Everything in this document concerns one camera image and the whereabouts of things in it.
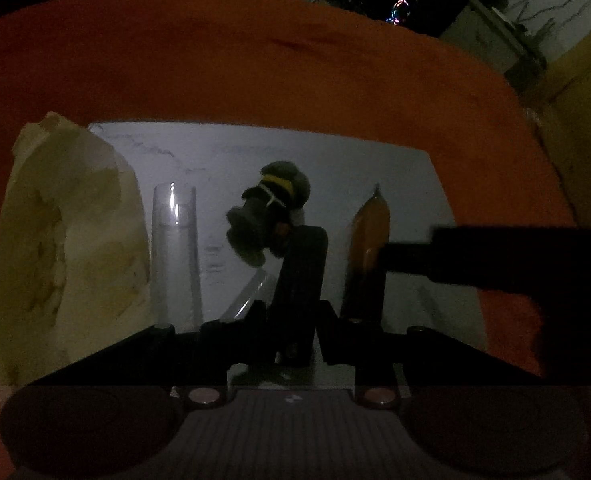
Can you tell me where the white sheet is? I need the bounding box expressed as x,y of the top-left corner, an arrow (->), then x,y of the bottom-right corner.
87,121 -> 489,392

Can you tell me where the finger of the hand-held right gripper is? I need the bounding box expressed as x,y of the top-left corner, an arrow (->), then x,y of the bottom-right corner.
378,240 -> 439,277

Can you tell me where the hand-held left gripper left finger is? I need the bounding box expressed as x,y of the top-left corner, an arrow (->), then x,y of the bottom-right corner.
28,300 -> 277,407

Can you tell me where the cream plastic bag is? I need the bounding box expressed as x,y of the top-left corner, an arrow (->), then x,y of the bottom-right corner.
0,111 -> 152,387

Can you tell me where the clear plastic strip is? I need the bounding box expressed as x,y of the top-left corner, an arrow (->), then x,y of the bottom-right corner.
219,271 -> 270,322

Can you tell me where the clear plastic tube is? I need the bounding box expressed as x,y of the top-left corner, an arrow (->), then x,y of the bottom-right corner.
152,183 -> 204,334

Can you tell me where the orange cloth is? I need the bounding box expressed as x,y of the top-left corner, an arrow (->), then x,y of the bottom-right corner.
0,0 -> 579,480

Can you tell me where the black plastic holder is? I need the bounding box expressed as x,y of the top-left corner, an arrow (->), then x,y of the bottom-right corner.
269,225 -> 329,366

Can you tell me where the yellowish cardboard box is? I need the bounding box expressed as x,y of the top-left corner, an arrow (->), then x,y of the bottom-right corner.
524,24 -> 591,237

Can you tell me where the colourful light ring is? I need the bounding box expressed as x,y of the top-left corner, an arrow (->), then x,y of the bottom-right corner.
385,0 -> 413,24

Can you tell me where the dark plush toy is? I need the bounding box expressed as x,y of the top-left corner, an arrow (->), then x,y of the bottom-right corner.
226,161 -> 313,267

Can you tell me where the white cabinet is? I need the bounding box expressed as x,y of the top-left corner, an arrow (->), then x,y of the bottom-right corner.
438,0 -> 547,77

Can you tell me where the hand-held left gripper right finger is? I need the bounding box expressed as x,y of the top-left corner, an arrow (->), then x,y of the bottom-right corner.
314,300 -> 551,405

